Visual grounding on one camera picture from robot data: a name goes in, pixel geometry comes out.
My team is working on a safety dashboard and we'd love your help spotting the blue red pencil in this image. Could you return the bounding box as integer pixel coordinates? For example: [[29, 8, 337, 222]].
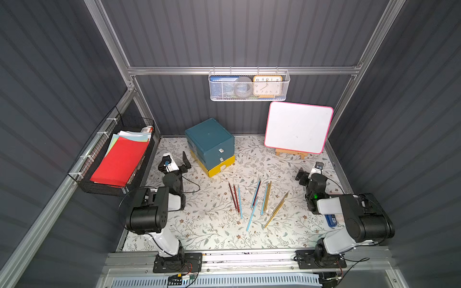
[[251, 179, 261, 208]]

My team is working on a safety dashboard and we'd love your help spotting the gold pencil middle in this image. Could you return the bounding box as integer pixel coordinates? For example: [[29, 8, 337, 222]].
[[261, 181, 272, 215]]

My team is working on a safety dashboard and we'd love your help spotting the gold pencil lower right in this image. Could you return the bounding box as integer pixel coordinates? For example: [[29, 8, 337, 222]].
[[264, 206, 281, 229]]

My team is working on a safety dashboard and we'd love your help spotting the black wire paper tray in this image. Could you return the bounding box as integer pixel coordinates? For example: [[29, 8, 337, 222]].
[[68, 109, 156, 196]]

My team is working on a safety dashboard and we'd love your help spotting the dark red pencil left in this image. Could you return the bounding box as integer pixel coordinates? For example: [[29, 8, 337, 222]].
[[228, 182, 238, 211]]

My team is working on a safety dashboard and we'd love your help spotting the yellow analog clock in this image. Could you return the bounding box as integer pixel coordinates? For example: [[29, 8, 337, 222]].
[[253, 75, 283, 97]]

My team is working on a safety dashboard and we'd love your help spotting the pink framed whiteboard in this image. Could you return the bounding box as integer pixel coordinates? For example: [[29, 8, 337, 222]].
[[264, 102, 334, 154]]

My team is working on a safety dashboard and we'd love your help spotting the gold pencil upper right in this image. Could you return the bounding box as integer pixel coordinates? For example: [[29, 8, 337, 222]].
[[269, 193, 289, 222]]

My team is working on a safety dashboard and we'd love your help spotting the red pencil right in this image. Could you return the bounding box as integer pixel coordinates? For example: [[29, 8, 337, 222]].
[[233, 185, 240, 213]]

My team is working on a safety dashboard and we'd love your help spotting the white wire wall basket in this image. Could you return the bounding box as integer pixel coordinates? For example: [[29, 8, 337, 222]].
[[208, 68, 291, 102]]

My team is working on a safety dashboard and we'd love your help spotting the blue stapler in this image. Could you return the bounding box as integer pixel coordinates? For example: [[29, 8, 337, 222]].
[[325, 214, 337, 228]]

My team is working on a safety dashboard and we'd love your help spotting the red paper sheet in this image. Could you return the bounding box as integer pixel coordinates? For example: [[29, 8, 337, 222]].
[[90, 134, 150, 187]]

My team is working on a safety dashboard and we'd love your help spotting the long light blue pencil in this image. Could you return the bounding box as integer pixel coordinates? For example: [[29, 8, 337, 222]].
[[246, 199, 258, 232]]

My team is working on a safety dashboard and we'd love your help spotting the gold pencil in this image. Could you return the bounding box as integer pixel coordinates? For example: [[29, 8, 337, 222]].
[[269, 193, 289, 222], [261, 181, 272, 215], [264, 206, 281, 229]]

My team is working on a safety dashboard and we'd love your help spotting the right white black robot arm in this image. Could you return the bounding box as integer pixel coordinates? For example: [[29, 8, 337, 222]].
[[295, 162, 395, 266]]

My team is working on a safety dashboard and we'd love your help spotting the grey tape roll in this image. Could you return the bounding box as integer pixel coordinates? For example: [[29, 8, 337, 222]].
[[234, 76, 253, 99]]

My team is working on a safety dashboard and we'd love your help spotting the wooden whiteboard easel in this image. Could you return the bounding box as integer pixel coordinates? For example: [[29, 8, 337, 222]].
[[275, 148, 310, 160]]

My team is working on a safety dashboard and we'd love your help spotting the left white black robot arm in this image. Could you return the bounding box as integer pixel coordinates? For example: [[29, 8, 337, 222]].
[[124, 152, 192, 261]]

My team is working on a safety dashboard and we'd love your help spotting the blue box in basket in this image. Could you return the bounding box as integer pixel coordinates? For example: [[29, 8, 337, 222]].
[[209, 76, 238, 101]]

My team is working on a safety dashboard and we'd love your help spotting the teal yellow drawer cabinet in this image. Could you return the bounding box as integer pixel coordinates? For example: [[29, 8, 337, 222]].
[[185, 118, 236, 178]]

